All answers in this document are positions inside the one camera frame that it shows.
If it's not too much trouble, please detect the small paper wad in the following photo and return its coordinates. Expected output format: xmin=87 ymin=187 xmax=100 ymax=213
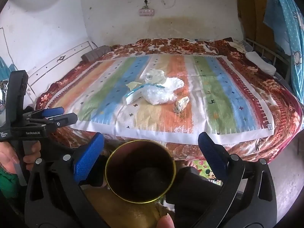
xmin=174 ymin=96 xmax=190 ymax=113

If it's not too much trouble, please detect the blue white mask packet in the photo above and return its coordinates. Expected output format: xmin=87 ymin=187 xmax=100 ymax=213
xmin=123 ymin=84 xmax=164 ymax=105

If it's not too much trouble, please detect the white plastic bag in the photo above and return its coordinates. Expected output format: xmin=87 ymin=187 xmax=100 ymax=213
xmin=162 ymin=77 xmax=184 ymax=91

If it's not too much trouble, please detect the clear plastic bag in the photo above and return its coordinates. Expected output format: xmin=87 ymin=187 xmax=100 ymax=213
xmin=142 ymin=87 xmax=177 ymax=105

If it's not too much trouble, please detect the white printed wrapper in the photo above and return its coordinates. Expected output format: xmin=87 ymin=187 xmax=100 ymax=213
xmin=144 ymin=68 xmax=166 ymax=84

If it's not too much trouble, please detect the pale yellow wrapper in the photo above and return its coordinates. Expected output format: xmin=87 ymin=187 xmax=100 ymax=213
xmin=126 ymin=81 xmax=142 ymax=91

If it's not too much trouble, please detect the dark round trash can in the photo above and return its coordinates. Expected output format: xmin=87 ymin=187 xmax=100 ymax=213
xmin=105 ymin=139 xmax=177 ymax=204

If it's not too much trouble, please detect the person's left hand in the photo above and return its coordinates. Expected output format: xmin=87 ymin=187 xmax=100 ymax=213
xmin=0 ymin=142 xmax=41 ymax=174

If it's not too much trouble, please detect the white headboard panel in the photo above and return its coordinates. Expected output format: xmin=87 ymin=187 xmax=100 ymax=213
xmin=27 ymin=41 xmax=95 ymax=102

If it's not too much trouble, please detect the grey folded cloth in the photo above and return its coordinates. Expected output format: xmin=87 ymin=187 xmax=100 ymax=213
xmin=81 ymin=45 xmax=112 ymax=62

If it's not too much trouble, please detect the striped colourful bed mat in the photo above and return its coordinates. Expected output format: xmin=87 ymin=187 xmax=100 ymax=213
xmin=47 ymin=54 xmax=275 ymax=145

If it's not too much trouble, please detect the white rolled towel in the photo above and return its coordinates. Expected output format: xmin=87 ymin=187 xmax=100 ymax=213
xmin=245 ymin=51 xmax=276 ymax=76

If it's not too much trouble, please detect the blue dotted curtain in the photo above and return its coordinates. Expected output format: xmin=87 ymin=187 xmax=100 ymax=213
xmin=264 ymin=0 xmax=303 ymax=102

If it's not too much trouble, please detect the metal bed frame rail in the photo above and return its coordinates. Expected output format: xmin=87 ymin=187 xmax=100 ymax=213
xmin=245 ymin=38 xmax=291 ymax=79

